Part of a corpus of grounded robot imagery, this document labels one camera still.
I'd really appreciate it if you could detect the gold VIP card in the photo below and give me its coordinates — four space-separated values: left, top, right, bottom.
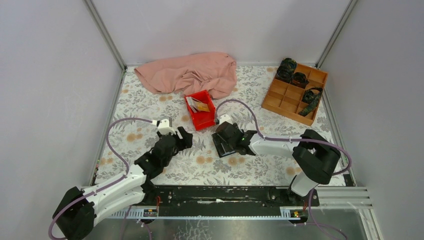
196 101 210 112

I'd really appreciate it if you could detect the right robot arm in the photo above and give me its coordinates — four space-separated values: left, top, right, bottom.
212 121 341 206

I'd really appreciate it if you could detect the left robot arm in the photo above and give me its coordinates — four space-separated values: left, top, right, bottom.
52 126 193 240

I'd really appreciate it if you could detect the stack of cards in bin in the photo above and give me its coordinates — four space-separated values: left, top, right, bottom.
186 96 200 113

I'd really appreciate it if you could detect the red plastic bin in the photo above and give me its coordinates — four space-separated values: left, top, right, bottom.
184 90 216 131

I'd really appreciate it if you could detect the pink cloth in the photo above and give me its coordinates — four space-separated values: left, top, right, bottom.
134 52 237 99

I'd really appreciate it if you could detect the wooden compartment tray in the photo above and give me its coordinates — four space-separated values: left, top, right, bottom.
261 63 328 126

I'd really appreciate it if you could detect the rolled dark belt top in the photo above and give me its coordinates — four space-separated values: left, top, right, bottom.
275 57 298 83

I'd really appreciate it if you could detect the rolled dark belt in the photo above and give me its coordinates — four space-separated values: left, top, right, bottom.
290 72 309 89
275 57 298 83

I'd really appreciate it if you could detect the rolled dark belt middle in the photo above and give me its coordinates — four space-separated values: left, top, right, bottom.
290 72 309 89

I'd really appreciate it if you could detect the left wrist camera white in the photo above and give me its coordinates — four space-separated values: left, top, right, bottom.
151 117 177 135

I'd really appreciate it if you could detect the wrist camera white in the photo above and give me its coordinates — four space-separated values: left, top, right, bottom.
215 114 233 125
151 117 177 135

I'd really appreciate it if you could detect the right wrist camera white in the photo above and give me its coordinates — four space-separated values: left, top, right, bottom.
215 114 233 125

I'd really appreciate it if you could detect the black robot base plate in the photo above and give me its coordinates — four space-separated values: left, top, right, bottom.
136 185 320 218

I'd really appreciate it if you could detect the camouflage strap in tray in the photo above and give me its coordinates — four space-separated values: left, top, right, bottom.
297 87 324 117

